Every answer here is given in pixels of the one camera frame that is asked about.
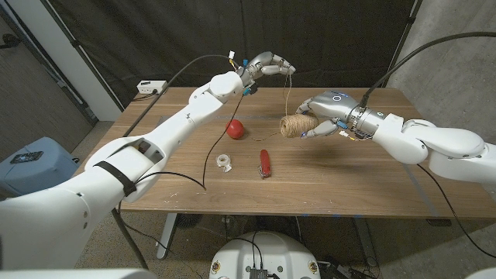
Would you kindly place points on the black backdrop curtain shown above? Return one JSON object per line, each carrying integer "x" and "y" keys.
{"x": 155, "y": 31}

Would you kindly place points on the black ribbed round object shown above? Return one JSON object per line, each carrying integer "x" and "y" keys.
{"x": 188, "y": 220}

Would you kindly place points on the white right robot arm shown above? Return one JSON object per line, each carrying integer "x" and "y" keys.
{"x": 445, "y": 143}

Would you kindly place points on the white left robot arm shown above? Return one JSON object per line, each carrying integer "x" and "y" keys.
{"x": 174, "y": 124}

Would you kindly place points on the small white tape roll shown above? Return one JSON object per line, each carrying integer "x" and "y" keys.
{"x": 223, "y": 160}

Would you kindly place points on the grey metal table leg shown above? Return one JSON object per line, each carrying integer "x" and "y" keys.
{"x": 166, "y": 240}
{"x": 364, "y": 240}

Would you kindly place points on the red ball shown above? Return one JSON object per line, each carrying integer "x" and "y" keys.
{"x": 235, "y": 129}

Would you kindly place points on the black floor power strip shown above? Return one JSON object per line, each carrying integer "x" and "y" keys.
{"x": 341, "y": 271}

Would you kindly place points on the small black electronics box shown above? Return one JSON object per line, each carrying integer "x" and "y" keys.
{"x": 258, "y": 273}

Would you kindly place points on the black phone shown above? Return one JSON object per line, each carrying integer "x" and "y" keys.
{"x": 26, "y": 157}

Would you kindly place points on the red swiss knife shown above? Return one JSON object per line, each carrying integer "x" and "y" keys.
{"x": 265, "y": 162}

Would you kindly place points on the white power box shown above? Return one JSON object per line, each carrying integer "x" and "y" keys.
{"x": 149, "y": 87}

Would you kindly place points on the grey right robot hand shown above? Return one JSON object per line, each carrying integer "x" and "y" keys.
{"x": 337, "y": 106}

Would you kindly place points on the brown jute twine spool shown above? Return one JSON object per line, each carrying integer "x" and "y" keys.
{"x": 296, "y": 126}

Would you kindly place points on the blue plastic container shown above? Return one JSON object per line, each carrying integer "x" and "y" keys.
{"x": 38, "y": 170}

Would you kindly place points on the black backdrop stand pole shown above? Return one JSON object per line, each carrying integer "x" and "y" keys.
{"x": 409, "y": 20}
{"x": 77, "y": 44}

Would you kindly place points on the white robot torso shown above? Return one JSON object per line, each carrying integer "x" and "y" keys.
{"x": 279, "y": 252}

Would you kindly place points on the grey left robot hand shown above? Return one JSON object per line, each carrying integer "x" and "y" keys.
{"x": 265, "y": 64}

